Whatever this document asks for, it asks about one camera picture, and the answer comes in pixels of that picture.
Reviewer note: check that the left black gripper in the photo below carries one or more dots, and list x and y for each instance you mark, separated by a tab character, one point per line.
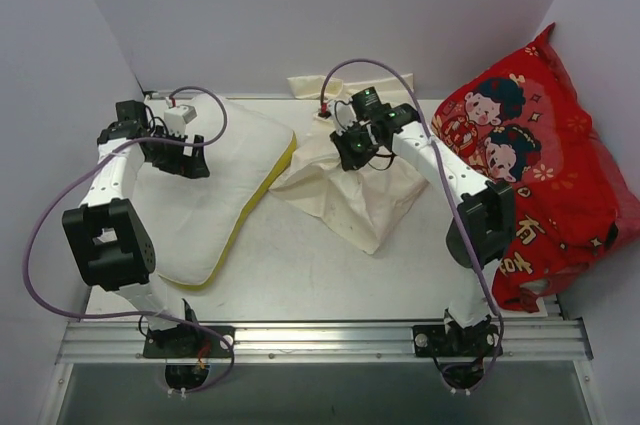
185	157

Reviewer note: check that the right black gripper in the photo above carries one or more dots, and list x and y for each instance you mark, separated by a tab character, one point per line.
351	148

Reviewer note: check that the cream pillowcase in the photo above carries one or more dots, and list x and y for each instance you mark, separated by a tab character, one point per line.
360	206

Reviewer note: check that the white pillow yellow edge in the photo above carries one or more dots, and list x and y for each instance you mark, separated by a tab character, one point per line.
193	223

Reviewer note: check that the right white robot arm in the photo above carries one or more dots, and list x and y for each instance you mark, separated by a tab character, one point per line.
483	210

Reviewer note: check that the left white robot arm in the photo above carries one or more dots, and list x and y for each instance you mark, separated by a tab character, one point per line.
108	239

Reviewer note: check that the red cartoon print bag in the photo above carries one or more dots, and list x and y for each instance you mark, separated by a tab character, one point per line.
521	121

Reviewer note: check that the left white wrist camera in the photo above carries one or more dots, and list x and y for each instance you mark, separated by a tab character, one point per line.
177	118

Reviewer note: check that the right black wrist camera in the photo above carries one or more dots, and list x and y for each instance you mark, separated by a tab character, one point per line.
367	105

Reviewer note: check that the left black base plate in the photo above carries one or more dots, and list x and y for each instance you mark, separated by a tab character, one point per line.
183	342

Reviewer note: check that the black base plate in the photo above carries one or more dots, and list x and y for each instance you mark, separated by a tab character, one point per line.
183	342
442	341

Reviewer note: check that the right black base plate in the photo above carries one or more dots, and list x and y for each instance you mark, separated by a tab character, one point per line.
442	341

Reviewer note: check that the aluminium mounting rail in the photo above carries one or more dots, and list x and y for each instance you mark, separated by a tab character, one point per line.
322	342

